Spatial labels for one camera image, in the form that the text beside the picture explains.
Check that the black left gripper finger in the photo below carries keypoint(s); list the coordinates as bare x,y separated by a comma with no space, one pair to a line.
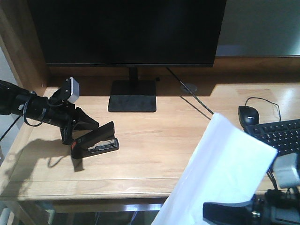
82,121
67,133

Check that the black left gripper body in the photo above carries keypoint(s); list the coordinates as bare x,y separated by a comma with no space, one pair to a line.
60,116

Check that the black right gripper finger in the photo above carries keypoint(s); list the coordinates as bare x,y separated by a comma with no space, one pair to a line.
216,213

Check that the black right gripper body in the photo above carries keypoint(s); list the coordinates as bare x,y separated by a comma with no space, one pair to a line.
276,208

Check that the black stapler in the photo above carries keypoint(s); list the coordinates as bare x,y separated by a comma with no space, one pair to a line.
99,141

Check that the white paper sheet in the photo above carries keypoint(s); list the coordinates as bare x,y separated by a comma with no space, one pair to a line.
227,166

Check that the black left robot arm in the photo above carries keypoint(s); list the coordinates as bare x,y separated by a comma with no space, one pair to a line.
25,103

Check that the wooden desk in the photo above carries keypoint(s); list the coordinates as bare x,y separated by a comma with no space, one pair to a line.
154,147

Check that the black keyboard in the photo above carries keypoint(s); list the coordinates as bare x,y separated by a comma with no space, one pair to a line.
282,135

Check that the black computer mouse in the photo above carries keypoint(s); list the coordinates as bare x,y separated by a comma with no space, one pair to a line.
248,115

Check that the black computer monitor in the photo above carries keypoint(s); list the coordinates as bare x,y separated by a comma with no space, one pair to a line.
129,34

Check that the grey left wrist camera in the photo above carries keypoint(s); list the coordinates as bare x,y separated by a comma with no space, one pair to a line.
70,90

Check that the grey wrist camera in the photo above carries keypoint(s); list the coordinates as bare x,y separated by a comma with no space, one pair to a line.
70,90
287,170

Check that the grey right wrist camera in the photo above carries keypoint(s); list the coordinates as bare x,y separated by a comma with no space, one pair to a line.
287,170

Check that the grey desk cable grommet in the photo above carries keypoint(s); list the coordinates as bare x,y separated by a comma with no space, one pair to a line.
189,87

